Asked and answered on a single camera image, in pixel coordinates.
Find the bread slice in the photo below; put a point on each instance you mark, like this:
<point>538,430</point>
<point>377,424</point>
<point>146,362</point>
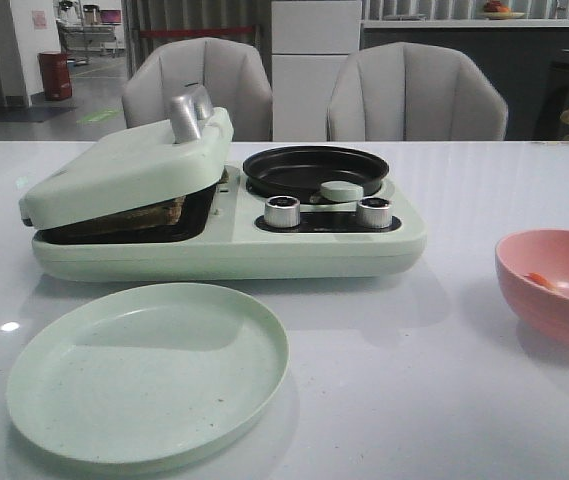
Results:
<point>158,214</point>

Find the breakfast maker hinged lid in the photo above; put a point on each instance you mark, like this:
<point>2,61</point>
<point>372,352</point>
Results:
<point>127,170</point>

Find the orange shrimp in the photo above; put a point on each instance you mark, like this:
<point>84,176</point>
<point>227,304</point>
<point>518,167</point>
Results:
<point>540,280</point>

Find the pink bowl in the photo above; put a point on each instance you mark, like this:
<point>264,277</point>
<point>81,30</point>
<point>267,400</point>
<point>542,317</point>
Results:
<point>532,268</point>

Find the green breakfast maker base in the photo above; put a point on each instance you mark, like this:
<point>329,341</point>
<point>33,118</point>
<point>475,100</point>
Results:
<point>222,235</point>

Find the left silver control knob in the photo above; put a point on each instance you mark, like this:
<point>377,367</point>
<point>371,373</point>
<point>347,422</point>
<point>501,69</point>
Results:
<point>282,212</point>

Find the silver control knob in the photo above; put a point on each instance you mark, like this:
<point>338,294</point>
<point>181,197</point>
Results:
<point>374,213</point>
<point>282,212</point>

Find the black round frying pan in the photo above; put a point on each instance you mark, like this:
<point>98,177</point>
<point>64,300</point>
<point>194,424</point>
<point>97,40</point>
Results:
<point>315,174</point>

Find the right silver control knob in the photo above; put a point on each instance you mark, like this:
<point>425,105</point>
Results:
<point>374,213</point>

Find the left grey upholstered chair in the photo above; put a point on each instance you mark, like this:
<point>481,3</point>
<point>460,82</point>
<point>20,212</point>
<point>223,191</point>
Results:
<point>232,73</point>

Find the grey upholstered chair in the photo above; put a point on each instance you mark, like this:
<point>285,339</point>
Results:
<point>232,73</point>
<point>414,92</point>

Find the right grey upholstered chair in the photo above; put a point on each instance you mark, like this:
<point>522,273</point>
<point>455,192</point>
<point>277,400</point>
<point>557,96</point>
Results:
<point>414,92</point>

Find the light green round plate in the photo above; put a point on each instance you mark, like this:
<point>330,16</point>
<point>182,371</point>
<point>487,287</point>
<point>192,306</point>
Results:
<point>150,378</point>

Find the white refrigerator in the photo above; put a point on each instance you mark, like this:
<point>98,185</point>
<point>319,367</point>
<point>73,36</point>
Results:
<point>309,41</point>

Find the red trash bin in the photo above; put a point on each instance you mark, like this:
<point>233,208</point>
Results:
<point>55,75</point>

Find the dark kitchen counter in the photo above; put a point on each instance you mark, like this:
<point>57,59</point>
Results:
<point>526,60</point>

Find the fruit plate on counter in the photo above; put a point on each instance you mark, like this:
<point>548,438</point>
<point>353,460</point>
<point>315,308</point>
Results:
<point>497,10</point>

